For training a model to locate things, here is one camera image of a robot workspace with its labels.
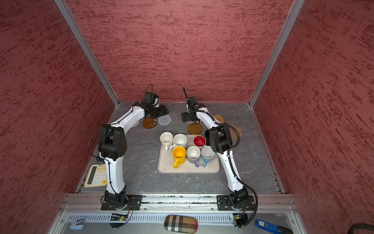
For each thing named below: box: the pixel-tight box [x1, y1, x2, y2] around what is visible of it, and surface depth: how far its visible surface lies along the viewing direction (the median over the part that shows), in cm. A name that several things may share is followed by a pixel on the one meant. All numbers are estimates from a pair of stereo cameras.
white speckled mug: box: [169, 133, 188, 152], surface depth 92 cm
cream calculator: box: [83, 163, 108, 188], surface depth 82 cm
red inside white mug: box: [192, 135, 207, 150], surface depth 92 cm
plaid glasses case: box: [163, 214, 198, 234], surface depth 67 cm
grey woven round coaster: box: [157, 114, 172, 127], surface depth 112 cm
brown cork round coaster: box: [187, 122, 203, 135], surface depth 105 cm
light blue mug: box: [200, 145, 216, 168], surface depth 85 cm
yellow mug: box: [172, 146, 187, 169], surface depth 87 cm
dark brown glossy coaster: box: [142, 117, 158, 130], surface depth 108 cm
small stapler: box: [69, 216, 86, 231], surface depth 68 cm
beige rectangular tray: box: [157, 145, 221, 174], surface depth 88 cm
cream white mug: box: [159, 131, 174, 151], surface depth 91 cm
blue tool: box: [254, 218, 293, 234], surface depth 66 cm
